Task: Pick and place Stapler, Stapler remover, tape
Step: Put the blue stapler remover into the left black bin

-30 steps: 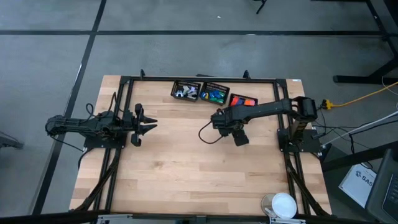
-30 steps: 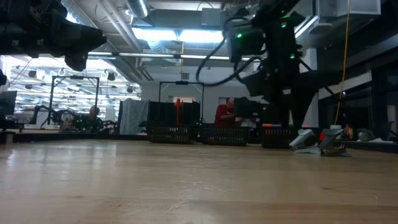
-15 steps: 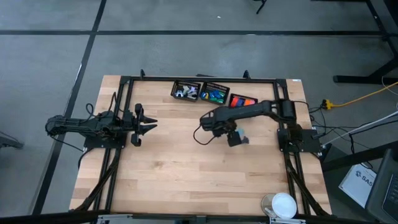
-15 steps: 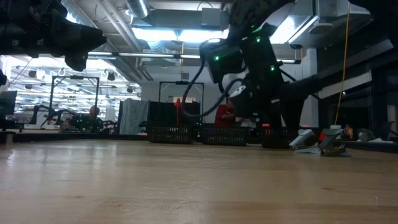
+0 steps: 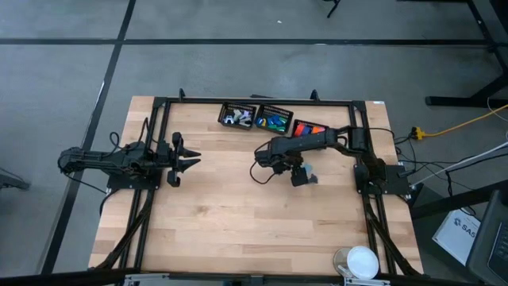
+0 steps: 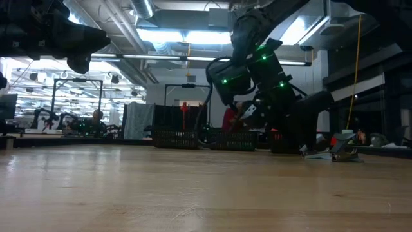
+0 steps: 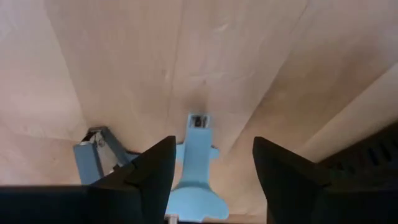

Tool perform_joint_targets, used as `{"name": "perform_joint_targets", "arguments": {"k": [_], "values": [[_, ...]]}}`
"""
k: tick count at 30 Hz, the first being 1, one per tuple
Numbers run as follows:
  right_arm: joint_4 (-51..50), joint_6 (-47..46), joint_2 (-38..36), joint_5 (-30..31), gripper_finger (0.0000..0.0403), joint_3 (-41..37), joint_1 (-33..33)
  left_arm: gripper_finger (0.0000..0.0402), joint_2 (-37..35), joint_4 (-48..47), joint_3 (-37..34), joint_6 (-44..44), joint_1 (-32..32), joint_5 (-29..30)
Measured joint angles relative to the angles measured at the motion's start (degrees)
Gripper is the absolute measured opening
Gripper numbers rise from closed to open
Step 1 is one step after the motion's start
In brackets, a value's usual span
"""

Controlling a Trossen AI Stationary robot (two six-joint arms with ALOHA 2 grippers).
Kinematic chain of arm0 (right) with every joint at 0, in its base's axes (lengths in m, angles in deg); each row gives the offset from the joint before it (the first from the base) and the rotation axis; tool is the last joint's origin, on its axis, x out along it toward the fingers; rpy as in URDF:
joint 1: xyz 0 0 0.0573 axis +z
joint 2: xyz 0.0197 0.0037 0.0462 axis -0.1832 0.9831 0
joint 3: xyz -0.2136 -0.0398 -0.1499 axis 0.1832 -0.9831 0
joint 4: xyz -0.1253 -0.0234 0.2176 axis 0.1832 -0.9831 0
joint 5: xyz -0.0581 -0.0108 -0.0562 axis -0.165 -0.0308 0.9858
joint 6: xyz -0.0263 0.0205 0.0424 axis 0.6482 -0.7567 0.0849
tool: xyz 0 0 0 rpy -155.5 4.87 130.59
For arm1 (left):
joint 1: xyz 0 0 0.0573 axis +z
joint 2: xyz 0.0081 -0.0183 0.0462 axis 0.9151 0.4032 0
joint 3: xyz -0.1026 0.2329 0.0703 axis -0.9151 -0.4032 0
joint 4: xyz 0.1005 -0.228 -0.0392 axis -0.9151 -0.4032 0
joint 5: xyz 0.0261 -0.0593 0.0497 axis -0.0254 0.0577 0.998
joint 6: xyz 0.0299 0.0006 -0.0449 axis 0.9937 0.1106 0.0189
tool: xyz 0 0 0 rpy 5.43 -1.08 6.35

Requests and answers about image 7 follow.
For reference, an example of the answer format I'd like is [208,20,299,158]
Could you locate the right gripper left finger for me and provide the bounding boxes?
[0,135,177,224]

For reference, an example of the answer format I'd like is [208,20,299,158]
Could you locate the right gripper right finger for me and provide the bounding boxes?
[252,136,398,224]

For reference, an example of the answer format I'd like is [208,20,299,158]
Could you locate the light blue staple remover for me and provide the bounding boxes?
[165,113,230,223]

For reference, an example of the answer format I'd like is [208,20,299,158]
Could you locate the black plastic mesh basket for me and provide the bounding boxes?
[317,122,398,188]

